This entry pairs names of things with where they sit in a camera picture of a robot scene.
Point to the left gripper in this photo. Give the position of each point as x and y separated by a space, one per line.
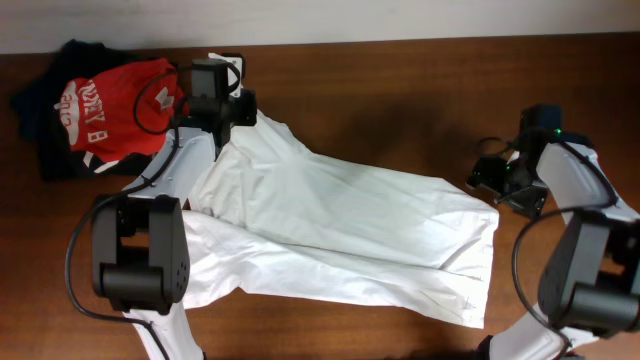
247 114

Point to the white t-shirt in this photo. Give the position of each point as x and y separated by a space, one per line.
271 217

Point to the black folded clothes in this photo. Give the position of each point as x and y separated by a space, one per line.
39 121

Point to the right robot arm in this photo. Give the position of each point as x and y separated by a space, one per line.
589 288

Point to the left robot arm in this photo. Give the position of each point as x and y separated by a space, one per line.
140 255

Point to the red printed t-shirt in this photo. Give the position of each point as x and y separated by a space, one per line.
119 112

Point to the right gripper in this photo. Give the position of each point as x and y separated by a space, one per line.
487 170

